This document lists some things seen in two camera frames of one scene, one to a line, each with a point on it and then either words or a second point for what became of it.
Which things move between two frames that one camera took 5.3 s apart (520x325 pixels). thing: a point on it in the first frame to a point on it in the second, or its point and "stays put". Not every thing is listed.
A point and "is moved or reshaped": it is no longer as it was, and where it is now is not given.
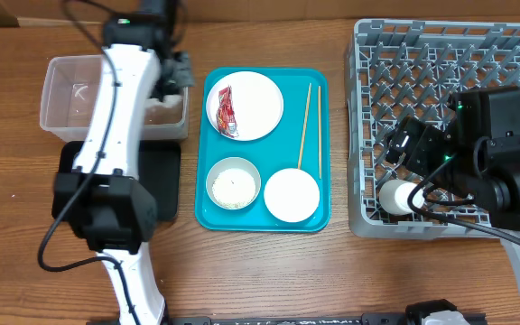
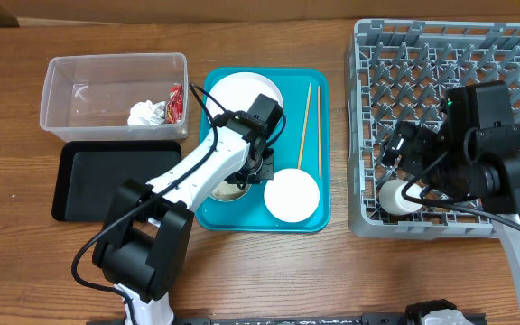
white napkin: (169, 101) is moved or reshaped
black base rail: (382, 319) stays put
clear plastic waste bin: (69, 96) stays put
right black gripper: (406, 147) stays put
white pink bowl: (292, 195) stays put
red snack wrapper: (225, 113) to (174, 110)
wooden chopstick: (304, 125) stays put
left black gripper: (187, 79) to (267, 169)
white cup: (394, 197) stays put
